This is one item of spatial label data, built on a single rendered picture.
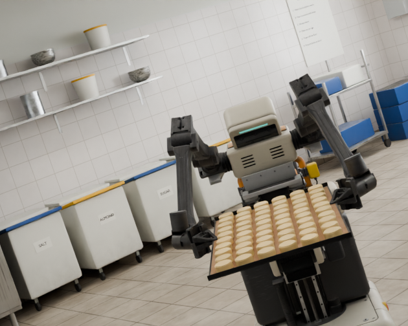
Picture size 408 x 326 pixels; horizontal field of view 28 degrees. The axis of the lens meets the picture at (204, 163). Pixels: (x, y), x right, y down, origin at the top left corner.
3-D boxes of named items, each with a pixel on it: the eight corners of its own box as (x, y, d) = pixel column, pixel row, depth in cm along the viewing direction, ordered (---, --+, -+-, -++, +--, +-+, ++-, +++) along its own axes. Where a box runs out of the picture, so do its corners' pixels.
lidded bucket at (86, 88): (95, 97, 793) (88, 76, 791) (105, 93, 773) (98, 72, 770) (74, 104, 780) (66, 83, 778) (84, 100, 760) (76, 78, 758)
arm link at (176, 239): (184, 248, 271) (171, 251, 267) (181, 227, 271) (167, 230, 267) (197, 247, 266) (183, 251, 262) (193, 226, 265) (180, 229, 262)
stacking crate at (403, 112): (410, 111, 984) (406, 95, 982) (436, 107, 951) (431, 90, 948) (377, 126, 952) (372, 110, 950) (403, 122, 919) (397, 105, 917)
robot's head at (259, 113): (229, 130, 347) (220, 107, 336) (276, 114, 345) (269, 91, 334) (236, 154, 338) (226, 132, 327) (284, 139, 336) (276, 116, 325)
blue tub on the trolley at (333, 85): (317, 96, 911) (313, 82, 909) (343, 89, 879) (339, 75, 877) (299, 103, 894) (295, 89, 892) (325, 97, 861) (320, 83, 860)
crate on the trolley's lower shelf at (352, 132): (349, 139, 940) (344, 122, 937) (375, 134, 911) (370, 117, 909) (319, 153, 904) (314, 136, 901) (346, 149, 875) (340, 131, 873)
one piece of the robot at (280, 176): (250, 224, 345) (235, 176, 342) (313, 205, 342) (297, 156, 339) (250, 233, 329) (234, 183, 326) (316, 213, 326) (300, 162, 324)
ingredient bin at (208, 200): (214, 229, 779) (188, 154, 771) (182, 229, 834) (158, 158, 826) (258, 209, 806) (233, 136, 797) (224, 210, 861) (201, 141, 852)
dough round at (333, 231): (345, 235, 216) (342, 228, 216) (328, 242, 216) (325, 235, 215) (340, 231, 221) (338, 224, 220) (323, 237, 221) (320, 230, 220)
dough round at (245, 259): (239, 261, 224) (238, 255, 224) (256, 258, 222) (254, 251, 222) (234, 268, 220) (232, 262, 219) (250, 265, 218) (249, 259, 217)
